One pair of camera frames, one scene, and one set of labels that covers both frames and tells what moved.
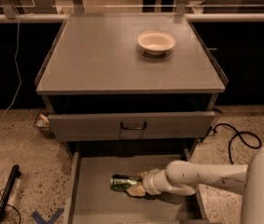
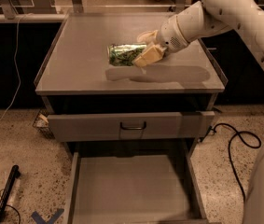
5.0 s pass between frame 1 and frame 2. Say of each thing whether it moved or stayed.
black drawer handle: stayed
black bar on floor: stayed
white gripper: moved
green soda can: moved
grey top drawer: stayed
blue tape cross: stayed
